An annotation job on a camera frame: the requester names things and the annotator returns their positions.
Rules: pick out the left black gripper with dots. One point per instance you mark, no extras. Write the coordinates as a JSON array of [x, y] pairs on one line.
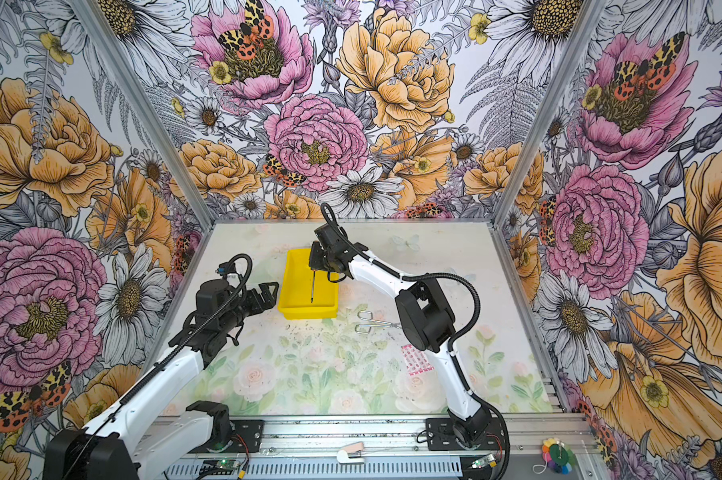
[[269, 300]]

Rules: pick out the aluminium corner post left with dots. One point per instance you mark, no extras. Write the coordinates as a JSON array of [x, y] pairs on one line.
[[101, 36]]

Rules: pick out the clear handled scissors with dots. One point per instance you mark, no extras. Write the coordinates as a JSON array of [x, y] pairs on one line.
[[367, 323]]

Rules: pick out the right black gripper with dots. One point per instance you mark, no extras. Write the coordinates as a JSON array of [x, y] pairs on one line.
[[314, 258]]

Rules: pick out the white pink stapler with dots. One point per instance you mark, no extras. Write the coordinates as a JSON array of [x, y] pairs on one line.
[[351, 454]]

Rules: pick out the colourful disc toy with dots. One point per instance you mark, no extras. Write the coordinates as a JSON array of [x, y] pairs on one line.
[[557, 457]]

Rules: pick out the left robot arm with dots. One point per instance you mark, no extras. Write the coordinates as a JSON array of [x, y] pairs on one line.
[[116, 444]]

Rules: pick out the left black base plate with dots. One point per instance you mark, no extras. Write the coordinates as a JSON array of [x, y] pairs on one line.
[[237, 436]]

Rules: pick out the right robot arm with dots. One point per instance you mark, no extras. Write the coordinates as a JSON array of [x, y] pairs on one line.
[[425, 317]]

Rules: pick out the pink patterned card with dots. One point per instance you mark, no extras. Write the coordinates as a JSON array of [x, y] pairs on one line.
[[415, 361]]

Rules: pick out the aluminium corner post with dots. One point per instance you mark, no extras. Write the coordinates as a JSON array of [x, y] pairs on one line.
[[101, 36], [560, 81]]

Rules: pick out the yellow plastic bin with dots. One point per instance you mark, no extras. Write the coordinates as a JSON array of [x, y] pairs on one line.
[[294, 297]]

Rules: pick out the small right circuit board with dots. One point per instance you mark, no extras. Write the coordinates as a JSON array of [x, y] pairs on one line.
[[486, 461]]

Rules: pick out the green circuit board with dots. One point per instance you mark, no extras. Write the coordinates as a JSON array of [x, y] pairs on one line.
[[224, 467]]

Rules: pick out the aluminium corner post right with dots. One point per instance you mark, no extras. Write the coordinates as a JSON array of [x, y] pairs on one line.
[[560, 81]]

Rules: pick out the aluminium front rail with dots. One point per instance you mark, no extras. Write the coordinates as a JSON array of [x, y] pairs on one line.
[[420, 446]]

